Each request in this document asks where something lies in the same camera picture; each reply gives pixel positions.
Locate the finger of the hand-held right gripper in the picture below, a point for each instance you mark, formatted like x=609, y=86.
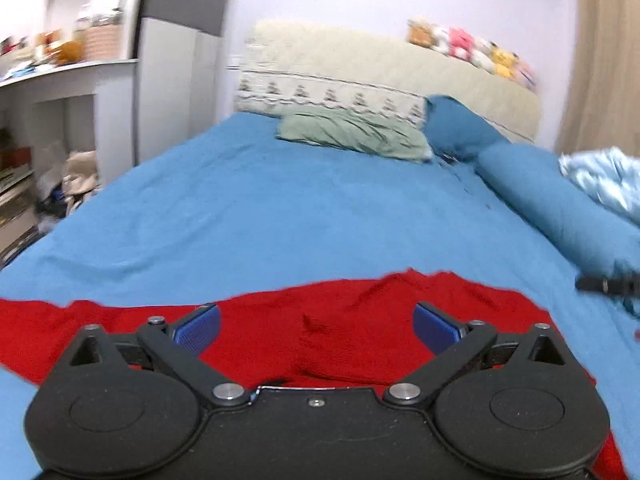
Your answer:
x=607, y=283

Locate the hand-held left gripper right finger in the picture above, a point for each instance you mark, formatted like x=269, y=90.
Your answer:
x=436, y=329

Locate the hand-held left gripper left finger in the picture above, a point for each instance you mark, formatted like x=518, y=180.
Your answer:
x=199, y=329

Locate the red knitted sweater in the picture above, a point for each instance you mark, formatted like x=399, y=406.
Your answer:
x=340, y=330

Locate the light blue satin blanket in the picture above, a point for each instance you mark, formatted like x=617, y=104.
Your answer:
x=605, y=175

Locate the rolled blue duvet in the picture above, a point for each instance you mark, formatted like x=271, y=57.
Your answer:
x=540, y=195

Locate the blue bed sheet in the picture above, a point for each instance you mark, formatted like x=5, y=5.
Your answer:
x=250, y=210

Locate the pile of bags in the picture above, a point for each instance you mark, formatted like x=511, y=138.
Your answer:
x=75, y=180

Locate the blue pillow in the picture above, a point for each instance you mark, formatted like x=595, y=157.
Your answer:
x=460, y=125

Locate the green pillow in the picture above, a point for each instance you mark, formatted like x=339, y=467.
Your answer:
x=350, y=132

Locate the beige curtain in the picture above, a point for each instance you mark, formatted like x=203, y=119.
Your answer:
x=600, y=60

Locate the white shelf unit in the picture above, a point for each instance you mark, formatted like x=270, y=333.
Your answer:
x=116, y=110

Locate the row of books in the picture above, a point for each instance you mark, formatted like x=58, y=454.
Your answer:
x=12, y=180

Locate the white and grey wardrobe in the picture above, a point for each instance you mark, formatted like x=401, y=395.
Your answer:
x=165, y=85

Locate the beige patterned headboard cover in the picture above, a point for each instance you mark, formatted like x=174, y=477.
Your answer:
x=375, y=60

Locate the row of plush toys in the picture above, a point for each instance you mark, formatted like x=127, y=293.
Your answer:
x=460, y=42

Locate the pink woven basket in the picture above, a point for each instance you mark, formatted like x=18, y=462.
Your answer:
x=102, y=42

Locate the orange plush toy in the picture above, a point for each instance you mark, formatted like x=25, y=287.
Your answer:
x=67, y=52

